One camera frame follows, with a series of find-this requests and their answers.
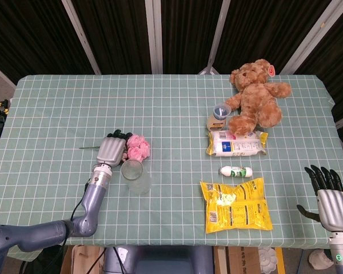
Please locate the cream bottle with blue cap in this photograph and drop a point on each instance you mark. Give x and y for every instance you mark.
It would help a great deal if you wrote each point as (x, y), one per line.
(218, 115)

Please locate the pink rose bouquet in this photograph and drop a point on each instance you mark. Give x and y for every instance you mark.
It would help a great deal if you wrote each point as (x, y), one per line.
(138, 147)

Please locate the yellow chip bag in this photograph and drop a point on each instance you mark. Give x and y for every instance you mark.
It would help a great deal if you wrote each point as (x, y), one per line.
(235, 205)

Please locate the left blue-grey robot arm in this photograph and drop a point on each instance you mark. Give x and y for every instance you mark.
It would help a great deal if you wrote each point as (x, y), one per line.
(54, 219)

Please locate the brown cardboard box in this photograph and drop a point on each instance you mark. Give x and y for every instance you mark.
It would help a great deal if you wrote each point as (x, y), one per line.
(243, 261)

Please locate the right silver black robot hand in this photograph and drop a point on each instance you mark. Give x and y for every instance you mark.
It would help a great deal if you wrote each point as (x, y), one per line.
(330, 205)

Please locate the white crumpled object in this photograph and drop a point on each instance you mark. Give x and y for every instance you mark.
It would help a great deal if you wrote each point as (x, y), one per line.
(320, 258)

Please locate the clear glass cup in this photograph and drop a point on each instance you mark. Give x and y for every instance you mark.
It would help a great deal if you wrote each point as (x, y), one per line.
(135, 177)

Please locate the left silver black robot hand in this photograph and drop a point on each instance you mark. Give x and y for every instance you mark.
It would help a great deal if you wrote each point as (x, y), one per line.
(111, 152)

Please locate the brown teddy bear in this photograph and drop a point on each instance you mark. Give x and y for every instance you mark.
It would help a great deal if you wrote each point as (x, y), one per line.
(257, 98)

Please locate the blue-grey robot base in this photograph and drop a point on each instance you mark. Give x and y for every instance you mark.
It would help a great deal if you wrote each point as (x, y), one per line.
(160, 259)

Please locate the small white green bottle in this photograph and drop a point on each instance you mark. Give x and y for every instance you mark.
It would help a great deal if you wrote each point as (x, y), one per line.
(235, 172)

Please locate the white plastic bag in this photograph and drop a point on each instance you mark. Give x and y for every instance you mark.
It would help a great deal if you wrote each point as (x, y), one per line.
(267, 259)

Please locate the white wet wipes pack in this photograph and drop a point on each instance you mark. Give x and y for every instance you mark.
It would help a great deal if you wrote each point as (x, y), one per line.
(235, 144)

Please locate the wooden board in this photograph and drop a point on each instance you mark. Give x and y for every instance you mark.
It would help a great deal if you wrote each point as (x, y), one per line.
(80, 259)

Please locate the green grid-patterned table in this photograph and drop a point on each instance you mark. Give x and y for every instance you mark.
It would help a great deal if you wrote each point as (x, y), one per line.
(165, 114)

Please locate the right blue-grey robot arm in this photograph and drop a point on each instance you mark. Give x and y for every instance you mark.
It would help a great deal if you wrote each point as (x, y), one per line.
(341, 251)

